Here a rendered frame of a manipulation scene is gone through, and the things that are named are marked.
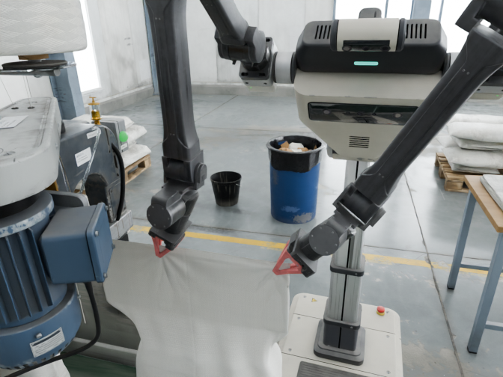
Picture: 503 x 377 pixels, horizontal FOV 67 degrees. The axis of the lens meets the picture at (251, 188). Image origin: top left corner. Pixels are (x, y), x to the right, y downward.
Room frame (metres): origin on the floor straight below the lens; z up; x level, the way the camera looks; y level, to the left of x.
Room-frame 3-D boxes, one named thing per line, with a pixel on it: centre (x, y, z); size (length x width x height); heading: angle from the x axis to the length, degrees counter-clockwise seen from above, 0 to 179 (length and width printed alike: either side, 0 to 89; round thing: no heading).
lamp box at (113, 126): (1.03, 0.39, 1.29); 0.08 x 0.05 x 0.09; 75
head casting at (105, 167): (0.92, 0.53, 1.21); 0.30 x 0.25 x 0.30; 75
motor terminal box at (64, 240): (0.51, 0.26, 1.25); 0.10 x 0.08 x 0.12; 10
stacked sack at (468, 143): (3.75, -2.29, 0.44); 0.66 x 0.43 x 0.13; 165
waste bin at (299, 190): (3.01, -0.37, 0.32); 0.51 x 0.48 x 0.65; 165
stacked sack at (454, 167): (3.74, -2.28, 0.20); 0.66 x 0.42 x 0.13; 162
